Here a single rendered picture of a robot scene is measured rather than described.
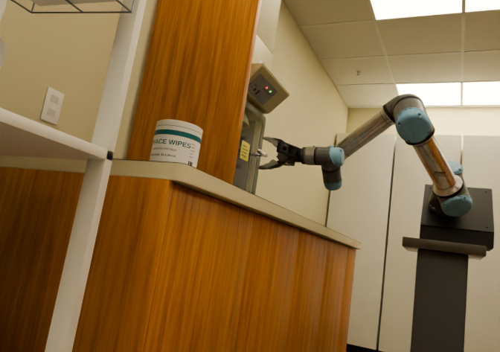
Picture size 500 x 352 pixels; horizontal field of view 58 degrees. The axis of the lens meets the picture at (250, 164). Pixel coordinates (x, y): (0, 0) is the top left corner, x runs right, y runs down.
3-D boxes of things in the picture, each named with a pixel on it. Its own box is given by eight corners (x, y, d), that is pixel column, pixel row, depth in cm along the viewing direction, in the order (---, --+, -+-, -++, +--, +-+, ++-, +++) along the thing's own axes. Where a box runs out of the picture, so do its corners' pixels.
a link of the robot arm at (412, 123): (469, 190, 191) (417, 90, 168) (479, 214, 179) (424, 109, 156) (441, 201, 196) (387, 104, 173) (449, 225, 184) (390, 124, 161)
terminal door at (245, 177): (219, 190, 173) (234, 92, 181) (252, 203, 199) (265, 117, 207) (220, 190, 172) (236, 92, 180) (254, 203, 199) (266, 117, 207)
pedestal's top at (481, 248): (480, 260, 208) (481, 251, 209) (486, 256, 179) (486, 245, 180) (407, 251, 221) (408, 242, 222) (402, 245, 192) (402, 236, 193)
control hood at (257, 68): (234, 86, 180) (237, 63, 182) (264, 114, 209) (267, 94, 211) (260, 85, 175) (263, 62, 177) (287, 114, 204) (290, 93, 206)
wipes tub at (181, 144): (136, 171, 121) (147, 118, 124) (164, 181, 132) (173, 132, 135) (177, 174, 115) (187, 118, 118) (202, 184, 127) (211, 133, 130)
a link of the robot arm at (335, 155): (341, 172, 179) (339, 154, 174) (315, 170, 184) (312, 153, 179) (346, 160, 185) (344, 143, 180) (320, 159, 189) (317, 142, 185)
